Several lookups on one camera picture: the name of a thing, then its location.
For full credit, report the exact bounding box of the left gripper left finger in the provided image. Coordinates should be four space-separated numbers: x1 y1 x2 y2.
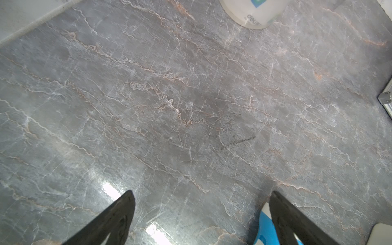
64 190 136 245

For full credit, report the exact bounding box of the clear tape roll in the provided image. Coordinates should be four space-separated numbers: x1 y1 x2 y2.
219 0 290 30

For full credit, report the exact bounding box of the blue flashlight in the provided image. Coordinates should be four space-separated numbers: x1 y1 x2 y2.
252 202 304 245

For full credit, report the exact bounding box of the white plastic tray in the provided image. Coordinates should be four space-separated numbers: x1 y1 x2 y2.
366 223 392 245

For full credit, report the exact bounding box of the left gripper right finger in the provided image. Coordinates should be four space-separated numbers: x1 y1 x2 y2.
269 191 339 245

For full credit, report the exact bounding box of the silver aluminium case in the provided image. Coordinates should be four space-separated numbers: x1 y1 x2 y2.
378 79 392 118

